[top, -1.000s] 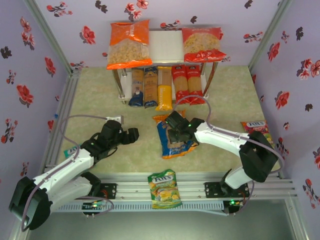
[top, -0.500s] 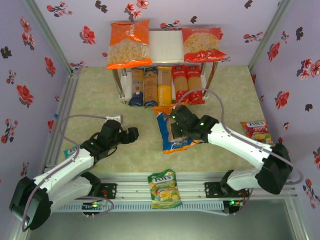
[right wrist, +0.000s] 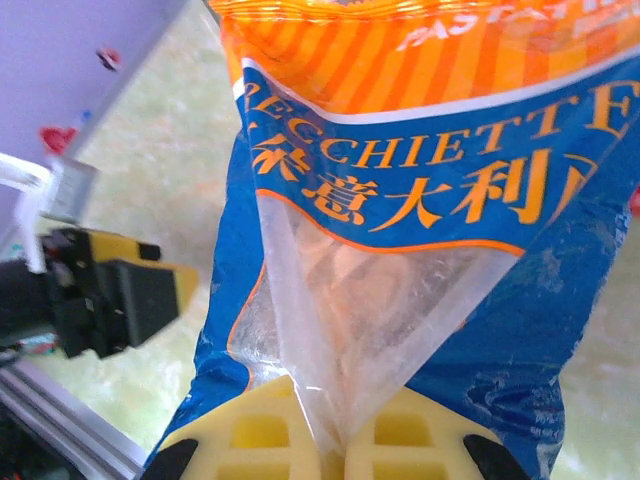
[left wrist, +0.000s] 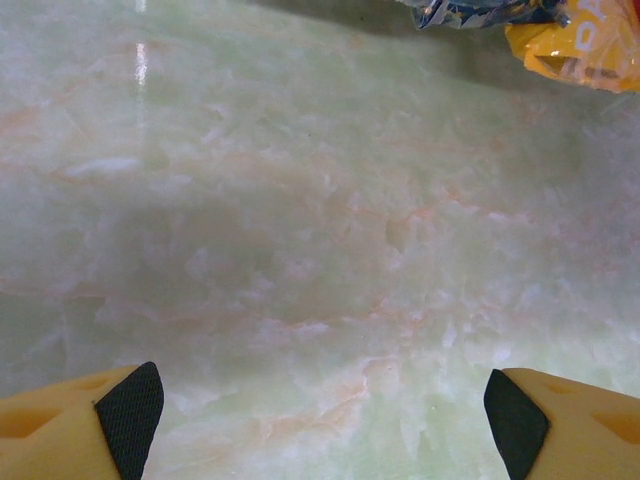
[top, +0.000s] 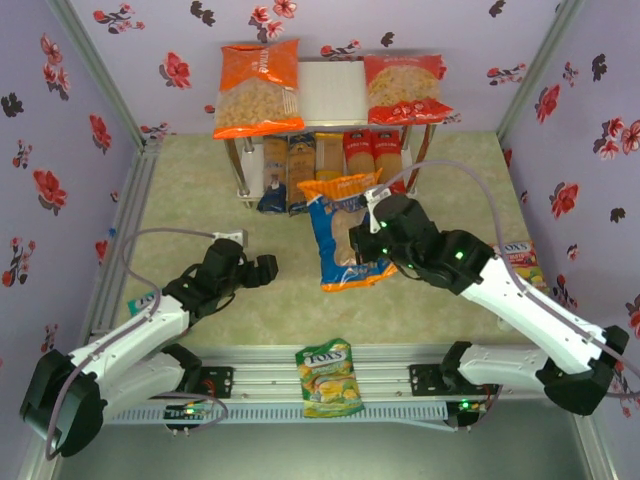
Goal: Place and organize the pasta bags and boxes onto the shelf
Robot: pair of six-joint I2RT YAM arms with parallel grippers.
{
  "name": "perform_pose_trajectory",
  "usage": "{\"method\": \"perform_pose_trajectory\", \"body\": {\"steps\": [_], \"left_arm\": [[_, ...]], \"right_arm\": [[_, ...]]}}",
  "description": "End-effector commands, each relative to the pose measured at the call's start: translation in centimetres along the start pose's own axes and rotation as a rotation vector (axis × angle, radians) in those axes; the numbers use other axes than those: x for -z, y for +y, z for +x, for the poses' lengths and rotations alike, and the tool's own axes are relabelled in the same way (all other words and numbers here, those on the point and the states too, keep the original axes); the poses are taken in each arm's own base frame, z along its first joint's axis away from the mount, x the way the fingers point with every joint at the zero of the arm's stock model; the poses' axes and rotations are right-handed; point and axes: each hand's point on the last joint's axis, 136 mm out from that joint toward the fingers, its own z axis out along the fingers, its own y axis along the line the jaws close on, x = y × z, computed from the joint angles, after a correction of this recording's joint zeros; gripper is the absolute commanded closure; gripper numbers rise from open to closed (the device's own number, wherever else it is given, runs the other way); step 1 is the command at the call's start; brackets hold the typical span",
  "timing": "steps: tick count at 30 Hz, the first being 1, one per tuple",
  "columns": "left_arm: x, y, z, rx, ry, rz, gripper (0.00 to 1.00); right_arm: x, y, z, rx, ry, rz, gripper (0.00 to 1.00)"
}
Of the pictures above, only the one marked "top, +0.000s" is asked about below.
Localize blue and orange pasta bag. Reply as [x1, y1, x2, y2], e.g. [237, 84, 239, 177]
[297, 168, 399, 294]

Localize red spaghetti pack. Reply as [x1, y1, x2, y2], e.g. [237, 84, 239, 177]
[342, 128, 377, 176]
[372, 129, 409, 195]

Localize yellow spaghetti pack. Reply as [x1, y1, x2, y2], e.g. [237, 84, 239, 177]
[313, 131, 346, 182]

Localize blue spaghetti pack figure print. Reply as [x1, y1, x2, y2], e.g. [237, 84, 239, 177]
[257, 135, 290, 215]

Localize large red pasta bag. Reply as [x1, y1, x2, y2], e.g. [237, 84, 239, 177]
[363, 53, 454, 126]

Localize orange macaroni bag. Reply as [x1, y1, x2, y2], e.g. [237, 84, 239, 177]
[213, 38, 306, 140]

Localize white two-tier shelf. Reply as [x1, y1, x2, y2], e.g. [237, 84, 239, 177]
[213, 58, 447, 214]

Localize teal Fox's candy bag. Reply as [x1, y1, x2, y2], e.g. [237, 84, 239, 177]
[127, 292, 161, 316]

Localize pink Fox's candy bag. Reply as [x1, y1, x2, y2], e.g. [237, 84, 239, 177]
[492, 240, 550, 294]

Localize green Fox's candy bag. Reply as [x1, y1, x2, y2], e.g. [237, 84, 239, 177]
[294, 338, 366, 420]

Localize black left controller board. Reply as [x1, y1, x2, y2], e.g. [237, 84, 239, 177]
[164, 401, 214, 436]

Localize black controller board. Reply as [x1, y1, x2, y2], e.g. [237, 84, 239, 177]
[446, 398, 489, 432]
[164, 401, 214, 436]

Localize black right controller board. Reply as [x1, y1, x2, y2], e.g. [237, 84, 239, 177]
[446, 398, 489, 432]

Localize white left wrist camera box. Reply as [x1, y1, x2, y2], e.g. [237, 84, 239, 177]
[212, 228, 249, 249]

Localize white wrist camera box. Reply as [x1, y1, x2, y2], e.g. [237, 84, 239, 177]
[212, 228, 249, 249]
[363, 185, 395, 234]

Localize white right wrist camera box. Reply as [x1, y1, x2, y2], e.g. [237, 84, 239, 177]
[363, 185, 395, 234]

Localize grey left arm cable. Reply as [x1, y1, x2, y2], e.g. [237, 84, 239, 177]
[44, 227, 230, 460]

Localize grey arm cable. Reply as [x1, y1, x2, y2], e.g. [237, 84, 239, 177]
[384, 159, 640, 416]
[44, 227, 230, 460]

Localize grey right arm cable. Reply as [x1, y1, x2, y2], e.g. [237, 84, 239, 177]
[384, 159, 640, 416]

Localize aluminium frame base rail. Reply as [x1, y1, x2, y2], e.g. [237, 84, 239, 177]
[47, 343, 594, 401]

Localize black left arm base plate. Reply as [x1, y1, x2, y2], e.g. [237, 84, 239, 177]
[143, 366, 235, 400]

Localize aluminium frame side rail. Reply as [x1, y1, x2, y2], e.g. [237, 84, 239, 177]
[74, 139, 164, 364]

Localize white slotted cable duct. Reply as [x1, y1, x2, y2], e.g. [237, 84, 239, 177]
[102, 403, 449, 427]

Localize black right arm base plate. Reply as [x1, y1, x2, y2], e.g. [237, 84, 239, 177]
[408, 363, 500, 396]

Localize aluminium frame post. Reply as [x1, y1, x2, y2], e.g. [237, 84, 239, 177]
[47, 0, 151, 149]
[496, 0, 586, 144]

